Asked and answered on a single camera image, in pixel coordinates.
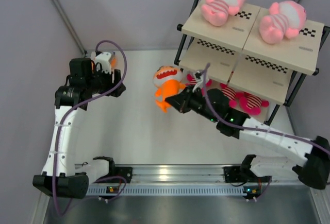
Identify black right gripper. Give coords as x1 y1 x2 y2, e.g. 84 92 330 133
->
167 84 220 124

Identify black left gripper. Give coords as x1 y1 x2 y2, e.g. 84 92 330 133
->
86 65 125 98

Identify orange shark plush purple fin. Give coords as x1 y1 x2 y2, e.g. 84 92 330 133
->
110 56 117 71

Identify hot pink plush with glasses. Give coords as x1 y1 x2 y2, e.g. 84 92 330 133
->
186 73 204 92

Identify light pink striped plush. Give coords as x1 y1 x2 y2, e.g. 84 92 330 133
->
201 0 246 27

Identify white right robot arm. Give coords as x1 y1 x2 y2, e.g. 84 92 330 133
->
165 86 329 190

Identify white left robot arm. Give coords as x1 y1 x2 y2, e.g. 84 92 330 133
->
32 53 126 199

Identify hot pink plush under shelf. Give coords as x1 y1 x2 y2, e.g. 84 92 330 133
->
220 83 269 115

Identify beige three-tier shelf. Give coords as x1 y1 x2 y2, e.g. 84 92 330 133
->
174 0 330 126

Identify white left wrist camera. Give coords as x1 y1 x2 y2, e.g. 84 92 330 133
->
95 51 116 74

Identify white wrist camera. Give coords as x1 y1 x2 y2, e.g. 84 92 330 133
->
95 51 116 74
193 71 208 92

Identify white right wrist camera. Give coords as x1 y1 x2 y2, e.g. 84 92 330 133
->
193 71 208 92

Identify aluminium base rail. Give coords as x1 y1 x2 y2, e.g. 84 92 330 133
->
41 164 322 197

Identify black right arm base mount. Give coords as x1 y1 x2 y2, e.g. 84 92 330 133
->
223 166 258 183

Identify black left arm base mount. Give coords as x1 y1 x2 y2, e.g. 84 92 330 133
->
102 166 133 184

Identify aluminium corner frame post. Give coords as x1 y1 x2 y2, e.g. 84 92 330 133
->
50 0 87 55

